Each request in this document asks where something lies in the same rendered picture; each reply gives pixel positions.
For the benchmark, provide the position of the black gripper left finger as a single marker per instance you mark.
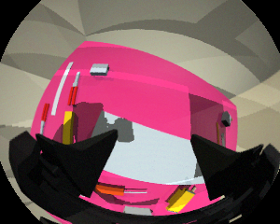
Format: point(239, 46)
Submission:
point(83, 161)

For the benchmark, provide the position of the white panel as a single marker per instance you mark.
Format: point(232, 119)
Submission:
point(145, 154)

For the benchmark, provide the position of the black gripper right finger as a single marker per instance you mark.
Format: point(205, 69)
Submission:
point(220, 165)

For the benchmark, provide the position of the orange-handled awl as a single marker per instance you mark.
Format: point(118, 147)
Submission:
point(112, 190)

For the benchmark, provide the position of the yellow rectangular bar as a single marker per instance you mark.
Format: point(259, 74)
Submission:
point(68, 128)

